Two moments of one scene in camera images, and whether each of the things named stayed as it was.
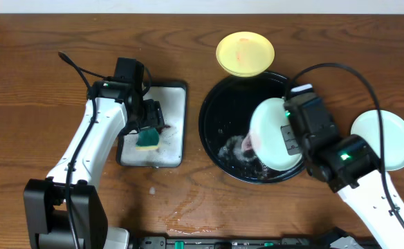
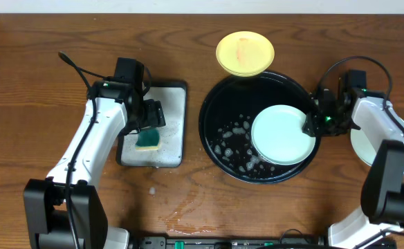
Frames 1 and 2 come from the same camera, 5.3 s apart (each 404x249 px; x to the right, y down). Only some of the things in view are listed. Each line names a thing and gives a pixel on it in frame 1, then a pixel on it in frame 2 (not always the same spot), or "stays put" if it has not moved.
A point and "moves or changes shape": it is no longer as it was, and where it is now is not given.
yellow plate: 245,54 stays put
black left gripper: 153,115 stays put
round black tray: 225,127 stays put
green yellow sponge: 148,139 stays put
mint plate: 267,118 moves or changes shape
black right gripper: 326,122 -> 315,128
